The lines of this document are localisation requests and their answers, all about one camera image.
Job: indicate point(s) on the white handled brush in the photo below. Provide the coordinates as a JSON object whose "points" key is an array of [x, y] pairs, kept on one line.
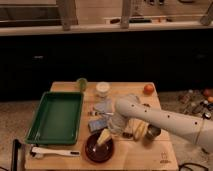
{"points": [[47, 151]]}

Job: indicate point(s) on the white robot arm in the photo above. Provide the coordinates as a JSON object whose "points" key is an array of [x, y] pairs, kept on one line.
{"points": [[198, 131]]}

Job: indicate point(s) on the dark red bowl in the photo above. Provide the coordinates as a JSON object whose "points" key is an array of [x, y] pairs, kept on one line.
{"points": [[98, 154]]}

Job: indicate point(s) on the orange fruit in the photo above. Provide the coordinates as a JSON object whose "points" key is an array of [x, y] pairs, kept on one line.
{"points": [[148, 89]]}

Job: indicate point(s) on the metal cup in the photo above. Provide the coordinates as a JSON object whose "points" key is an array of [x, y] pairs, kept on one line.
{"points": [[152, 132]]}

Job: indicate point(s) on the green plastic tray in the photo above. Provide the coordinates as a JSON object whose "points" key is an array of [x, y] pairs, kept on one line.
{"points": [[57, 119]]}

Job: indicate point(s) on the small knife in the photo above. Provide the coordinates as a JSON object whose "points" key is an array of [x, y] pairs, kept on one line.
{"points": [[95, 113]]}

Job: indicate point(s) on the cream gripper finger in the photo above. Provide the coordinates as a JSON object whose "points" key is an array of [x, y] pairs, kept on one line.
{"points": [[104, 137]]}

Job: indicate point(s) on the grey cloth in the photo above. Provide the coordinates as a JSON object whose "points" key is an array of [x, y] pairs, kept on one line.
{"points": [[104, 106]]}

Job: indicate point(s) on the white cup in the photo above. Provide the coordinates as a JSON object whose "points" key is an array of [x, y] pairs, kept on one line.
{"points": [[102, 89]]}

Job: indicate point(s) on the yellow banana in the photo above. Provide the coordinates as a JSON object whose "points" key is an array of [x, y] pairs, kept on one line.
{"points": [[139, 130]]}

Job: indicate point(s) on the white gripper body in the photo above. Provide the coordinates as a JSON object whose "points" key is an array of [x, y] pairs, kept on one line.
{"points": [[117, 123]]}

